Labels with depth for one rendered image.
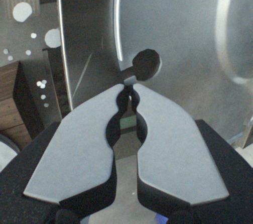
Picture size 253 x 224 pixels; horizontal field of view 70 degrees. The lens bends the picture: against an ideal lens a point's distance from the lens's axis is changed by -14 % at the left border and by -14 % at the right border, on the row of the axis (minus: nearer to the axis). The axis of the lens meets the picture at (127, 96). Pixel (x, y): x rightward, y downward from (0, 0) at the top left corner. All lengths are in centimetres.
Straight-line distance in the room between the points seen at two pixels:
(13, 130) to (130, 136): 41
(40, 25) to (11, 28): 13
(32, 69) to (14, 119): 36
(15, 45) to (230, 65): 84
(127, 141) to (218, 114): 20
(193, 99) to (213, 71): 3
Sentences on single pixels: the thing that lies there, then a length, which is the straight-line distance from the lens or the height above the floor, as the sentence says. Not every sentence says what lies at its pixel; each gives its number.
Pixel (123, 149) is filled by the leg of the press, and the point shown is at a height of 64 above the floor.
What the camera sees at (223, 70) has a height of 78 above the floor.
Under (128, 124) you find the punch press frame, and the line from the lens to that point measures 34.
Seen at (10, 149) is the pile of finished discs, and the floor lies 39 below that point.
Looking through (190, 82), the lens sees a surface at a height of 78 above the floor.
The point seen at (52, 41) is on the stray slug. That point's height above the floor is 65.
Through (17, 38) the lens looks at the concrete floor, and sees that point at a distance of 91.
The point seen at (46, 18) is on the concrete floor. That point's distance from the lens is 90.
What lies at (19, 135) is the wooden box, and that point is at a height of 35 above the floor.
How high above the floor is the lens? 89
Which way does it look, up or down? 53 degrees down
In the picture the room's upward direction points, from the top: 139 degrees clockwise
